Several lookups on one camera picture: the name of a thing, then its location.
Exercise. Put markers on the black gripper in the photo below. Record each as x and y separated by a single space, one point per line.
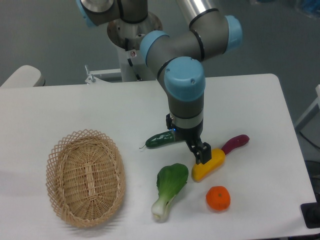
190 130

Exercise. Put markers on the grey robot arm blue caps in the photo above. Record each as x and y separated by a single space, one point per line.
176 62

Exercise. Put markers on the green cucumber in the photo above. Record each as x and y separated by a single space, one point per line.
159 140

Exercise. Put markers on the yellow vegetable piece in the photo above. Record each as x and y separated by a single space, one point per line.
200 171

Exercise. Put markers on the purple eggplant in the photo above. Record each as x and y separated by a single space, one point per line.
234 143

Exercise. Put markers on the green bok choy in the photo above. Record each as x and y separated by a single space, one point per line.
170 181

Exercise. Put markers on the orange tangerine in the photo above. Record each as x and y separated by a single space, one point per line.
218 198

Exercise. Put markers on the woven wicker basket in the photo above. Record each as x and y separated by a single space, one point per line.
85 178

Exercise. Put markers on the black device at table edge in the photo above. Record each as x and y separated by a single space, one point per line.
311 214

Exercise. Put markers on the white chair armrest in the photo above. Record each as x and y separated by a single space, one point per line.
24 77

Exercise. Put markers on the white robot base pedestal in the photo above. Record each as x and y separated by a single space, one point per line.
130 57

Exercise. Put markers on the white furniture frame right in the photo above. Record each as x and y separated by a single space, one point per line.
309 113

